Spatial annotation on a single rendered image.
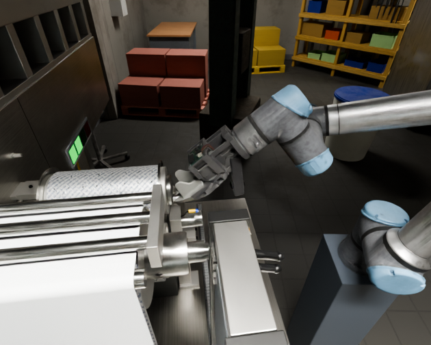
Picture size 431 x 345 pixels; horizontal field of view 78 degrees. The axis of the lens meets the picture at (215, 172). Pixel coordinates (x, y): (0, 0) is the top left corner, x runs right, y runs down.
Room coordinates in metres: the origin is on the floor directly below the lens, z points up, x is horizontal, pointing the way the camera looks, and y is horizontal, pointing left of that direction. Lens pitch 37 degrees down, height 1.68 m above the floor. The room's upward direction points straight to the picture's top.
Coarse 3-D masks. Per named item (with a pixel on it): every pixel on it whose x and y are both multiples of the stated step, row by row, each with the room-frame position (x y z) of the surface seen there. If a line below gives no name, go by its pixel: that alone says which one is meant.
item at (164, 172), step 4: (164, 168) 0.50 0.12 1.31; (164, 172) 0.48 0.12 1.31; (164, 176) 0.47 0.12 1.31; (48, 180) 0.46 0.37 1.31; (164, 180) 0.46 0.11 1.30; (164, 184) 0.46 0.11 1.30; (44, 188) 0.43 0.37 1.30; (164, 188) 0.45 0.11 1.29; (44, 192) 0.43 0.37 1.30; (164, 192) 0.44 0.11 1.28; (44, 196) 0.42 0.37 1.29; (164, 196) 0.44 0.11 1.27; (164, 200) 0.44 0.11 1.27; (168, 208) 0.45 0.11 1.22; (164, 212) 0.44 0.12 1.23; (168, 212) 0.44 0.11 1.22
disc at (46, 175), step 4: (48, 168) 0.48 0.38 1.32; (52, 168) 0.49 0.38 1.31; (56, 168) 0.51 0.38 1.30; (44, 172) 0.46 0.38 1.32; (48, 172) 0.47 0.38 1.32; (52, 172) 0.49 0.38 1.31; (44, 176) 0.46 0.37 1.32; (48, 176) 0.47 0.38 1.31; (40, 180) 0.44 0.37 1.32; (44, 180) 0.45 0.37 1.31; (40, 184) 0.43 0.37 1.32; (44, 184) 0.44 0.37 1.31; (40, 188) 0.43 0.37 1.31; (40, 192) 0.42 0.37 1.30; (36, 196) 0.41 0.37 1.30; (40, 196) 0.41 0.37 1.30; (36, 200) 0.40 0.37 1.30; (40, 200) 0.41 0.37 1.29
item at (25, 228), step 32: (160, 192) 0.25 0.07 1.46; (0, 224) 0.20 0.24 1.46; (32, 224) 0.20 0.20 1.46; (64, 224) 0.20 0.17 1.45; (96, 224) 0.20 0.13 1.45; (128, 224) 0.20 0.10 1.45; (160, 224) 0.20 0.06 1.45; (0, 256) 0.16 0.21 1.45; (32, 256) 0.16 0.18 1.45; (64, 256) 0.16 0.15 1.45; (96, 256) 0.17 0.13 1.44; (128, 256) 0.17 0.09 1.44; (160, 256) 0.17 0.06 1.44
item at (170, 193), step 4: (168, 176) 0.50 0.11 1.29; (168, 180) 0.48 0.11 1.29; (168, 184) 0.47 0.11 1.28; (172, 184) 0.52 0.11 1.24; (168, 188) 0.46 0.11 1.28; (172, 188) 0.51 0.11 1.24; (168, 192) 0.46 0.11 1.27; (172, 192) 0.50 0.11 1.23; (168, 196) 0.45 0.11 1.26; (168, 200) 0.45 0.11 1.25; (172, 200) 0.47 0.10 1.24; (168, 204) 0.46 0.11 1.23; (172, 204) 0.46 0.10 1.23
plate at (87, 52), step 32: (64, 64) 0.93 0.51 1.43; (96, 64) 1.28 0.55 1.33; (32, 96) 0.67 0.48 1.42; (64, 96) 0.85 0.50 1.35; (96, 96) 1.16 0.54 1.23; (0, 128) 0.50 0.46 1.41; (32, 128) 0.61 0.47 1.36; (64, 128) 0.77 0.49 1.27; (0, 160) 0.46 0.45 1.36; (32, 160) 0.55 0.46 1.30; (64, 160) 0.69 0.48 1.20; (0, 192) 0.41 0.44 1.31
